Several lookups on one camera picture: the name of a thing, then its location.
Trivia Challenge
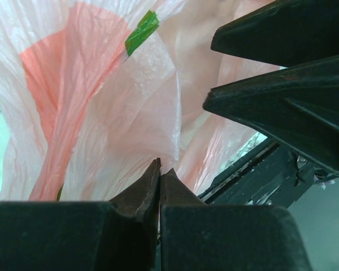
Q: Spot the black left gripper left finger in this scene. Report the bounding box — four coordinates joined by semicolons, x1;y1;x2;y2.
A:
0;159;161;270

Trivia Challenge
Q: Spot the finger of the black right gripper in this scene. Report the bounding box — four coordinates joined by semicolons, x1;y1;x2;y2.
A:
211;1;339;67
203;55;339;175

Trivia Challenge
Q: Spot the pink plastic bag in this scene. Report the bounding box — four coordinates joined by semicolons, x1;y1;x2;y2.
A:
0;1;277;200

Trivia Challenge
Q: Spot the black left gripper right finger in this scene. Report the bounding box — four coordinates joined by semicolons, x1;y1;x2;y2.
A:
160;170;312;270

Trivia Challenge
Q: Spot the black mounting rail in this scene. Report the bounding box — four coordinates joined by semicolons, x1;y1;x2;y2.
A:
197;138;323;208

